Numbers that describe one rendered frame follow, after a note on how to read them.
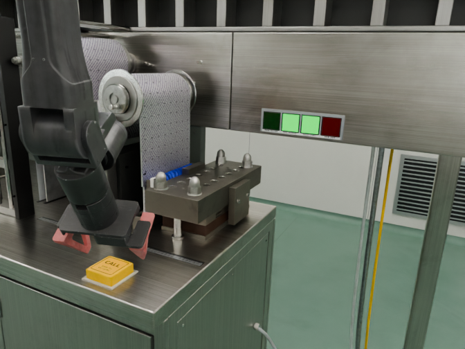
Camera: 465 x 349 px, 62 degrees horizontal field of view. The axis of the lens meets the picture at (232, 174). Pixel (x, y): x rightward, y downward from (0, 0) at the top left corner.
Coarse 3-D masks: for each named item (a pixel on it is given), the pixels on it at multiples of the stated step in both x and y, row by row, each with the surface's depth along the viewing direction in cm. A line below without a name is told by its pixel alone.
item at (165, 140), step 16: (176, 112) 114; (144, 128) 102; (160, 128) 108; (176, 128) 115; (144, 144) 103; (160, 144) 109; (176, 144) 117; (144, 160) 104; (160, 160) 110; (176, 160) 118; (144, 176) 105
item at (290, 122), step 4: (284, 116) 116; (288, 116) 116; (292, 116) 115; (296, 116) 115; (284, 120) 116; (288, 120) 116; (292, 120) 115; (296, 120) 115; (284, 124) 117; (288, 124) 116; (292, 124) 116; (296, 124) 115; (284, 128) 117; (288, 128) 117; (292, 128) 116; (296, 128) 115
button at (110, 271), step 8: (96, 264) 84; (104, 264) 84; (112, 264) 84; (120, 264) 84; (128, 264) 84; (88, 272) 82; (96, 272) 81; (104, 272) 81; (112, 272) 81; (120, 272) 82; (128, 272) 84; (96, 280) 81; (104, 280) 80; (112, 280) 80
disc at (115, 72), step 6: (108, 72) 101; (114, 72) 100; (120, 72) 99; (126, 72) 98; (102, 78) 102; (108, 78) 101; (132, 78) 98; (102, 84) 102; (132, 84) 98; (138, 84) 97; (138, 90) 98; (138, 96) 98; (102, 102) 104; (138, 102) 99; (102, 108) 104; (138, 108) 99; (138, 114) 99; (126, 120) 102; (132, 120) 101; (126, 126) 102
